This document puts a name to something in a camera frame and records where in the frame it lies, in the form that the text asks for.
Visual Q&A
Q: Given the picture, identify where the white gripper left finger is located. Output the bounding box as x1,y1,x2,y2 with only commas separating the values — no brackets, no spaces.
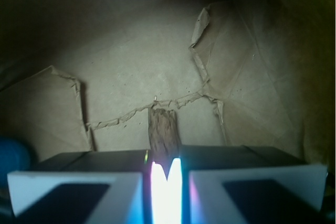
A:
7,150,150,223

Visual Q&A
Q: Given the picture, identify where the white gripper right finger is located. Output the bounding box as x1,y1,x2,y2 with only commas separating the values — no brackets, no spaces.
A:
181,145,328,223

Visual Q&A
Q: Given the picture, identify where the brown wood chip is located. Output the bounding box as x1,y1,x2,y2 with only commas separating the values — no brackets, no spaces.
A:
148,108,181,167

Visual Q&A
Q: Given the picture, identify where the blue ball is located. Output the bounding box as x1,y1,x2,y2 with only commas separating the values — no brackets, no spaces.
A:
1,137,31,186

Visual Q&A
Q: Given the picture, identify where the brown paper bag tray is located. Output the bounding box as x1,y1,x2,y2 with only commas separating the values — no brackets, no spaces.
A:
1,0,335,172

